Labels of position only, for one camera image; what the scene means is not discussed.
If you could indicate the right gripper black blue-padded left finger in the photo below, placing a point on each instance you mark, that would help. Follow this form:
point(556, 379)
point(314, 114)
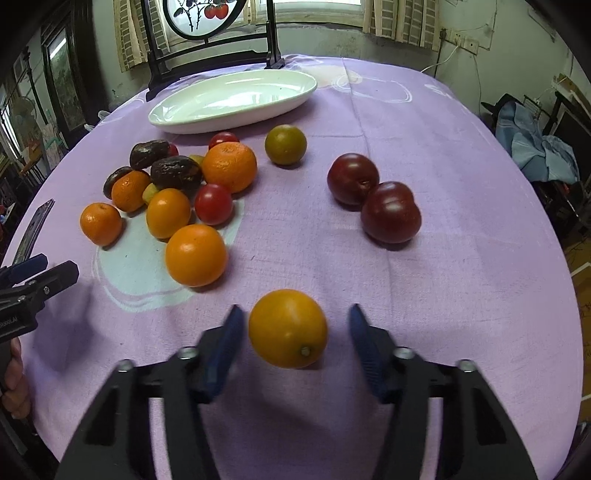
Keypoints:
point(112, 440)

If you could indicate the wall power socket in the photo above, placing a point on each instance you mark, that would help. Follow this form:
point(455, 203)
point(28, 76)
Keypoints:
point(461, 40)

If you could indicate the black framed round screen ornament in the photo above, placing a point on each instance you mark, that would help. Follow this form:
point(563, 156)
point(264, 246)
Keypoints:
point(162, 76)

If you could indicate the small orange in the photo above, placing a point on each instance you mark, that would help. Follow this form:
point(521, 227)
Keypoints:
point(168, 211)
point(101, 223)
point(126, 193)

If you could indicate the dark wooden cabinet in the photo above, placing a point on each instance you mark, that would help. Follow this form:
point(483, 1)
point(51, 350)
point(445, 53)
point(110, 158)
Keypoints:
point(71, 68)

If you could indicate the person's left hand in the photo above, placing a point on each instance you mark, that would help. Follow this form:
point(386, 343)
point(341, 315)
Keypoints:
point(16, 398)

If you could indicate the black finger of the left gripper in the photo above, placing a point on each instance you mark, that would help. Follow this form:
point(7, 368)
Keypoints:
point(49, 283)

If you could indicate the beige curtain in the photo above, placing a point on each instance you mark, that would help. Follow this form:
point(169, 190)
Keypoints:
point(410, 22)
point(130, 32)

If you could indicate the purple tablecloth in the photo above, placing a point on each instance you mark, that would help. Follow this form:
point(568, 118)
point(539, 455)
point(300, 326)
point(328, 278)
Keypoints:
point(485, 278)

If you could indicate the yellow-orange lemon-like fruit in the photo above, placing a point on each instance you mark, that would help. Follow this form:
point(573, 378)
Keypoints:
point(288, 329)

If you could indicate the large textured orange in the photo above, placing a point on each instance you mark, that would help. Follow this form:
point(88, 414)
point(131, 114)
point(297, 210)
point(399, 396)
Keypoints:
point(232, 165)

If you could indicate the beige curtain right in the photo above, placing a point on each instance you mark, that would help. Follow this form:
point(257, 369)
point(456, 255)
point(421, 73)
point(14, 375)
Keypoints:
point(410, 22)

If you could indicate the red cherry tomato back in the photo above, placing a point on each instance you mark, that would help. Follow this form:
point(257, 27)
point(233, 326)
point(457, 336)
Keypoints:
point(222, 137)

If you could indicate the small yellow-green fruit back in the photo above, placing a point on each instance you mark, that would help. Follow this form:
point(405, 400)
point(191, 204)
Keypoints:
point(197, 158)

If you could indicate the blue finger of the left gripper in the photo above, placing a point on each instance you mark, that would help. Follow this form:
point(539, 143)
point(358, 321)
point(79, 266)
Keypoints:
point(17, 273)

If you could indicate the red cherry tomato hidden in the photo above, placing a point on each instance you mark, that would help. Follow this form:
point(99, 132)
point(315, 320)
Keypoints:
point(172, 150)

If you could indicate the white oval plate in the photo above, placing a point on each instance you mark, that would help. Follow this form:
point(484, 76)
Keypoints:
point(232, 100)

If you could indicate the red cherry tomato front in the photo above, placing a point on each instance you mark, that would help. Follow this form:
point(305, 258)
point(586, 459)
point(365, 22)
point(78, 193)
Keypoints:
point(213, 204)

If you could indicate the small yellow-green fruit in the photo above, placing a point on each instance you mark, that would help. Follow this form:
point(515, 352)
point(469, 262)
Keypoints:
point(148, 193)
point(197, 158)

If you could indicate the orange fruit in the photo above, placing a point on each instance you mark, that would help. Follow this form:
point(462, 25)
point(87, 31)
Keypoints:
point(196, 256)

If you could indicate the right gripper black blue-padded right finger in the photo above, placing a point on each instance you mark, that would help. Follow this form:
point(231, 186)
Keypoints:
point(478, 439)

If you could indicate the green-yellow plum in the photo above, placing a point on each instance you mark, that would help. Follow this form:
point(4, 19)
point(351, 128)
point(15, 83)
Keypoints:
point(285, 145)

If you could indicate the dark passion fruit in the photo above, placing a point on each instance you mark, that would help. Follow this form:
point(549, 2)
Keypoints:
point(144, 154)
point(113, 178)
point(178, 172)

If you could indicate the dark red plum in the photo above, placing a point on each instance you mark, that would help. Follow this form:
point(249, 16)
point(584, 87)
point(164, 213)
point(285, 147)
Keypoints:
point(351, 178)
point(390, 213)

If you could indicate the beige curtain left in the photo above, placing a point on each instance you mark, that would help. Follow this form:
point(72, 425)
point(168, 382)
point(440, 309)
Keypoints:
point(130, 32)

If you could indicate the red cherry tomato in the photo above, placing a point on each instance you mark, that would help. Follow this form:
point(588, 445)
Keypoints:
point(213, 204)
point(222, 137)

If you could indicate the blue clothes on chair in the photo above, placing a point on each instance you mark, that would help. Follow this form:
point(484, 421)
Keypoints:
point(541, 158)

